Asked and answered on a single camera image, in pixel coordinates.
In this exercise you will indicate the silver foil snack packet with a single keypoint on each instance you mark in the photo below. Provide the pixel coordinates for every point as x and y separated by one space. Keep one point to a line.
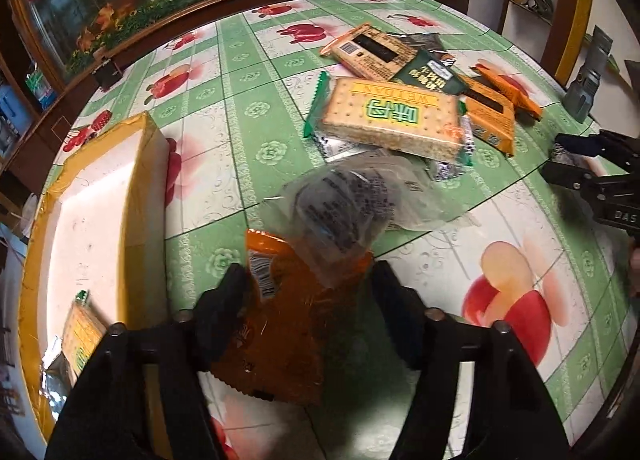
429 42

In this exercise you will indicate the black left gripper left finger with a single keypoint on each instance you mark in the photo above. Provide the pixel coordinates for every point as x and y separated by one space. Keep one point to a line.
217 314

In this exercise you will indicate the clear dark snack packet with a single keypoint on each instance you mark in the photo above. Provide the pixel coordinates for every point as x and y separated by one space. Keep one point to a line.
332 215

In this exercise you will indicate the dark green cracker packet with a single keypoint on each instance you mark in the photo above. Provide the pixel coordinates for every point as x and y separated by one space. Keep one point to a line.
425 71

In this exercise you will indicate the orange snack packet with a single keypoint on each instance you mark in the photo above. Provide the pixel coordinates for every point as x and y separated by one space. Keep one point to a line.
277 352

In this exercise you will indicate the small black jar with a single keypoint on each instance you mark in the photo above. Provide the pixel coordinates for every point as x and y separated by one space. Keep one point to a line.
107 74

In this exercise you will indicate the tan barcode cracker pack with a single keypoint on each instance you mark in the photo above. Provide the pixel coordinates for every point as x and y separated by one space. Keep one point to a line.
370 53

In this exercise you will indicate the orange cracker pack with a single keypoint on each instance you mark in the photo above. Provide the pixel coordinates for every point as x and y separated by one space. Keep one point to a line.
492 115

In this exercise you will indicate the small blue-white candy packet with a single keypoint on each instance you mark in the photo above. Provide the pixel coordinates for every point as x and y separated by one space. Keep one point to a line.
467 141

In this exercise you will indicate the cracker pack inside box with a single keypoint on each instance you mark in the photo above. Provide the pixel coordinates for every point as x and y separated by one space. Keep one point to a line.
67 356

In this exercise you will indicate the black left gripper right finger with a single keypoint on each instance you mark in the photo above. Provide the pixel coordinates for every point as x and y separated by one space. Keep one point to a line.
420 335

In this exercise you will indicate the green-edged cracker pack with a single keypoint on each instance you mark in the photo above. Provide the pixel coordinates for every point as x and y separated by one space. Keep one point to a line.
388 115

